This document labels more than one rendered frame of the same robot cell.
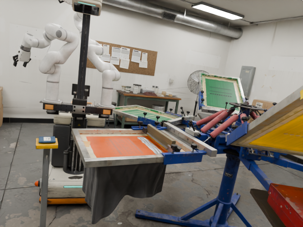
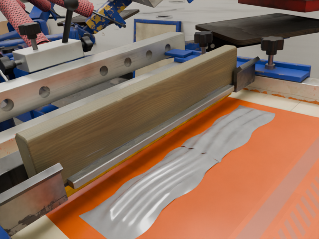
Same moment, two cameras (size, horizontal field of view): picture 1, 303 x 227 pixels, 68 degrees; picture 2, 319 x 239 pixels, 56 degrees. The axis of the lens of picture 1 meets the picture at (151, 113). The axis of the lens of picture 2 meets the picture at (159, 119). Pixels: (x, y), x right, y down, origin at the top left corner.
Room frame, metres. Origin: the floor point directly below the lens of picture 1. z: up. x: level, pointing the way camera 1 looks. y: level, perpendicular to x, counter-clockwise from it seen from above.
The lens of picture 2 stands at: (1.76, 0.31, 1.20)
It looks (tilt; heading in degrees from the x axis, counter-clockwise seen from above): 27 degrees down; 252
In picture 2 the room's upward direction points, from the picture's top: 5 degrees counter-clockwise
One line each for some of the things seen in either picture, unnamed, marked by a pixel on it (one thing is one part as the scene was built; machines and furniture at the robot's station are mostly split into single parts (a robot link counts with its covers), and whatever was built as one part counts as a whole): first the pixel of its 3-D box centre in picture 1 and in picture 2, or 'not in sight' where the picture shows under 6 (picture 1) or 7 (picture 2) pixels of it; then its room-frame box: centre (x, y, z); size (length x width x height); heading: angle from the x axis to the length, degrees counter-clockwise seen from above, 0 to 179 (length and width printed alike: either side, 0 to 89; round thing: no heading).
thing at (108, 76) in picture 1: (109, 79); not in sight; (1.94, 0.40, 1.37); 0.13 x 0.10 x 0.16; 150
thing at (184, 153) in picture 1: (182, 156); (233, 74); (1.40, -0.24, 0.98); 0.30 x 0.05 x 0.07; 118
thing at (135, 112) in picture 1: (158, 110); not in sight; (2.51, -0.07, 1.05); 1.08 x 0.61 x 0.23; 58
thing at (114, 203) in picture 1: (132, 188); not in sight; (1.33, 0.05, 0.74); 0.46 x 0.04 x 0.42; 118
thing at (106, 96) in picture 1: (106, 97); not in sight; (1.95, 0.41, 1.21); 0.16 x 0.13 x 0.15; 16
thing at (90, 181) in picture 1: (89, 176); not in sight; (1.40, 0.36, 0.74); 0.45 x 0.03 x 0.43; 28
